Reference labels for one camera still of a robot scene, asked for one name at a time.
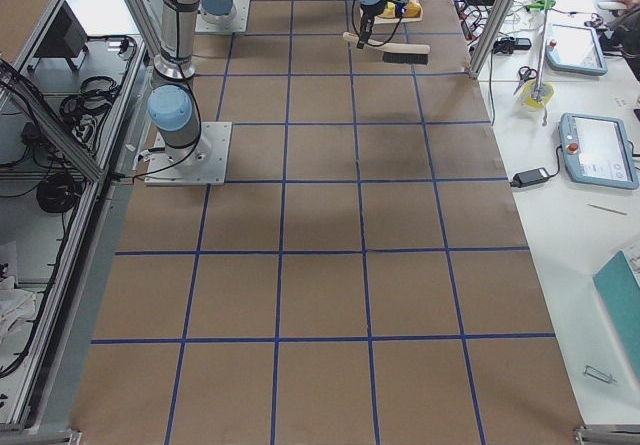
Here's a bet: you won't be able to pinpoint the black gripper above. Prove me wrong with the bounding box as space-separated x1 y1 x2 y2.
356 0 408 49

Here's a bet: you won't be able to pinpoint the yellow sponge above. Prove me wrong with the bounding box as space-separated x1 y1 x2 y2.
378 1 401 20

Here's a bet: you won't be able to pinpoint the beige plastic dustpan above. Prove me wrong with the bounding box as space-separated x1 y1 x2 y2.
374 0 423 24

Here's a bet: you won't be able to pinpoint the brown potato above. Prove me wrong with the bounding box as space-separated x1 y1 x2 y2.
403 1 422 19

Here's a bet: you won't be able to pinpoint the yellow tape roll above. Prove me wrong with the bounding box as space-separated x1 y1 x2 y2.
520 80 555 110

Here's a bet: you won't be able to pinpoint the far blue teach pendant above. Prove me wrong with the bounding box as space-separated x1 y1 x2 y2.
545 23 608 76

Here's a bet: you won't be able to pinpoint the blue teach pendant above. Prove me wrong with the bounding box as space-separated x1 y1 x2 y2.
545 23 608 76
558 113 639 190

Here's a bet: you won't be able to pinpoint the black power adapter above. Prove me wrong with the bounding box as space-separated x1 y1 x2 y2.
510 167 551 188

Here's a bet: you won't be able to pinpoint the near blue teach pendant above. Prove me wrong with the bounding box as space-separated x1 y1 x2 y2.
558 113 639 190

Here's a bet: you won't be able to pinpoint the teal book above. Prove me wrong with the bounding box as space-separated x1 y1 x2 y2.
593 250 639 375

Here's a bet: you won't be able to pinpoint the white crumpled cloth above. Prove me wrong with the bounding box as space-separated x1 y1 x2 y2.
0 242 39 351

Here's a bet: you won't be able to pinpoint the aluminium frame post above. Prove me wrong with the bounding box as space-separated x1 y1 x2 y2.
468 0 514 79

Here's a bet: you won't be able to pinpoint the black handled scissors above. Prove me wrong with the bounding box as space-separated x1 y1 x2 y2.
513 66 538 95

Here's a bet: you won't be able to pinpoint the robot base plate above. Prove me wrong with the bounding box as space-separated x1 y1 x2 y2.
143 122 232 186
196 0 251 35

